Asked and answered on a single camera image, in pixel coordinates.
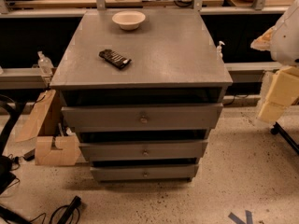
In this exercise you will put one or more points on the brown cardboard box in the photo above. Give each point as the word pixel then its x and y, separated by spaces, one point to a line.
pixel 42 127

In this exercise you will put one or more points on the grey drawer cabinet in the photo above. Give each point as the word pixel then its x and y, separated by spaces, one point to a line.
pixel 173 61

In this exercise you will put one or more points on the grey bottom drawer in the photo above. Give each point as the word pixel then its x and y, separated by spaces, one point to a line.
pixel 144 172

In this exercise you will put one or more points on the black snack bar packet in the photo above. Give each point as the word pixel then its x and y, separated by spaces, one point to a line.
pixel 114 58

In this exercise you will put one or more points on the black stand leg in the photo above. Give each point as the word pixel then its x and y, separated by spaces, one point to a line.
pixel 277 129

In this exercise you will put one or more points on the grey top drawer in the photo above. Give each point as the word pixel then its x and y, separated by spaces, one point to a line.
pixel 125 118

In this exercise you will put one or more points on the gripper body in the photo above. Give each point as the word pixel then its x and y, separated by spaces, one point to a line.
pixel 286 41

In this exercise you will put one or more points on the white bowl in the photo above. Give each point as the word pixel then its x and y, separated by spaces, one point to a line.
pixel 129 20

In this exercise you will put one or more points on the black power strip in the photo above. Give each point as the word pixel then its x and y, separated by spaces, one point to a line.
pixel 76 202

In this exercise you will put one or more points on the white pump bottle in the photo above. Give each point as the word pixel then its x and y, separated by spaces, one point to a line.
pixel 219 48

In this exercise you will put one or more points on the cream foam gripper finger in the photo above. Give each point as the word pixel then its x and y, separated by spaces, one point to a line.
pixel 270 112

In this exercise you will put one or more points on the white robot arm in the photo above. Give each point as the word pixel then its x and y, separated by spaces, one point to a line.
pixel 284 48

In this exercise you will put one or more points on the clear sanitizer bottle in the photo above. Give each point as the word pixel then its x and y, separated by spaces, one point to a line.
pixel 45 64

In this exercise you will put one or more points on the grey drawer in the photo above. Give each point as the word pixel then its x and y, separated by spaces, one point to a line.
pixel 136 151
pixel 125 118
pixel 144 172

